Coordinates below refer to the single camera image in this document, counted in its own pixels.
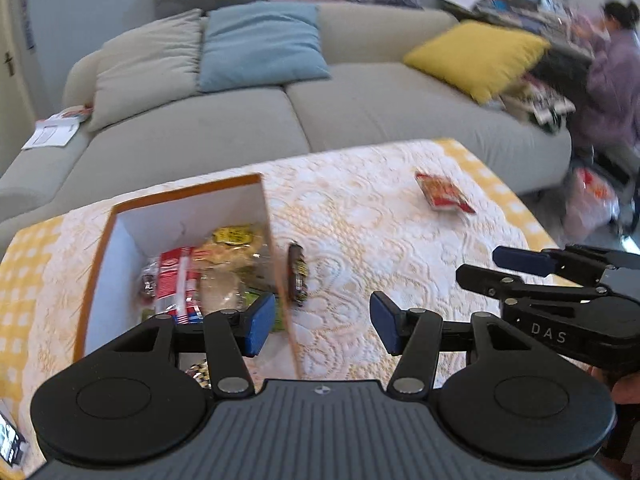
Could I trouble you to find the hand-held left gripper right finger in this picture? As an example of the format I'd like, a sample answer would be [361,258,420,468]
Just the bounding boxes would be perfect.
[370,291,543,403]

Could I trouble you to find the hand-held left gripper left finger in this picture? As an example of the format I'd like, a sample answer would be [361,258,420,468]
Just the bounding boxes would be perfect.
[100,294,277,402]

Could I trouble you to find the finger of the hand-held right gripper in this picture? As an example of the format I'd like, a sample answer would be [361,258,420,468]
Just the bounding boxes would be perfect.
[492,244,640,288]
[456,263,603,308]

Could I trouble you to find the green snack packet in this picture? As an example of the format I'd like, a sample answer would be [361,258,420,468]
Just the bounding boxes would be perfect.
[240,280,276,311]

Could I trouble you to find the orange cardboard box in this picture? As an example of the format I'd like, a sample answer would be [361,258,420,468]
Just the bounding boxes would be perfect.
[72,173,304,380]

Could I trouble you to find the pale peanut packet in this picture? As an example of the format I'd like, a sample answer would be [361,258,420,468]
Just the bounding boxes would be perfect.
[199,260,248,313]

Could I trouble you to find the dark sausage packet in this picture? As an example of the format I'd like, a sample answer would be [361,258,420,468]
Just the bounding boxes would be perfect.
[286,242,310,307]

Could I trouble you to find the checkered foil snack packet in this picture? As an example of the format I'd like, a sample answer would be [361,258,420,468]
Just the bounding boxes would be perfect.
[184,360,213,392]

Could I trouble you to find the yellow snack packet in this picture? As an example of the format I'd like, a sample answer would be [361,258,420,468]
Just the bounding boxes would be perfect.
[209,225,266,263]

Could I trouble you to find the red and white snack packet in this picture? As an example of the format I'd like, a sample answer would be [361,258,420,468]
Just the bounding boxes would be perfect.
[152,246,203,325]

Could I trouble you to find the person's right hand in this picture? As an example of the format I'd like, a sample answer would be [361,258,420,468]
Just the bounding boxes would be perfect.
[592,364,640,461]

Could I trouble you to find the pink plastic bag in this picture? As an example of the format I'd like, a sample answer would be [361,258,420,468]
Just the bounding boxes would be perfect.
[564,166,622,242]

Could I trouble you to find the white lace table cover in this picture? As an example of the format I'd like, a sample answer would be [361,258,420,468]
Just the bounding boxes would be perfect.
[20,140,551,403]

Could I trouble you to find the yellow cushion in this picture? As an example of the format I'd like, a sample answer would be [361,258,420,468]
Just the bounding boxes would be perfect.
[402,20,551,106]

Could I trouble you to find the beige sofa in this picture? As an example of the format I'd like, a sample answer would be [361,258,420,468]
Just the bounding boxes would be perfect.
[0,2,573,238]

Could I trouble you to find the yellow checkered tablecloth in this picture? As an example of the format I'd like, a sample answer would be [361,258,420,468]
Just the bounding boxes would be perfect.
[0,139,561,480]

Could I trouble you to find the cluttered side table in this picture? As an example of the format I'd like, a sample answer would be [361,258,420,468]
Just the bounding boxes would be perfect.
[436,0,601,61]

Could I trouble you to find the smartphone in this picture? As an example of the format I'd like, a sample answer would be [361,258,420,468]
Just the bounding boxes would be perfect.
[0,400,27,467]

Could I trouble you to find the light blue cushion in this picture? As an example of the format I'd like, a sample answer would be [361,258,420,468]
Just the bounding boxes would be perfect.
[197,1,332,93]

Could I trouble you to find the beige cushion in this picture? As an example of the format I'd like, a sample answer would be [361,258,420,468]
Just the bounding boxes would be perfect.
[87,8,206,133]

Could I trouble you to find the white paper leaflets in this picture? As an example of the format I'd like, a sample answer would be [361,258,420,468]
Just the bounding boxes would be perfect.
[21,105,95,151]

